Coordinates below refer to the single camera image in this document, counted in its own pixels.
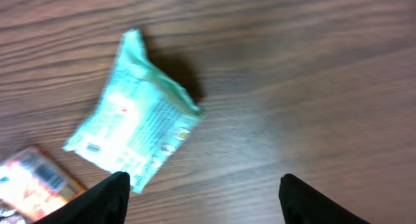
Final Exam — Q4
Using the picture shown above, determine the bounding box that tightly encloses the teal wet wipes packet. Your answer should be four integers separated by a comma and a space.
63, 29, 204, 193

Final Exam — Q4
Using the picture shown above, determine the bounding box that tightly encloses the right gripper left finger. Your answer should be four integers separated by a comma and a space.
34, 171, 130, 224

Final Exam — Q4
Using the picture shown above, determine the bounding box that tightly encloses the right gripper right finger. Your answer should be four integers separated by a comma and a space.
279, 173, 369, 224

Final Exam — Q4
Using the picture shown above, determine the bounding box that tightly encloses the beige dried food bag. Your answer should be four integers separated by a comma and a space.
0, 203, 31, 224

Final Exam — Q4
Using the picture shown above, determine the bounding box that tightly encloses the orange tissue packet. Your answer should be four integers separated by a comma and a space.
1, 147, 86, 221

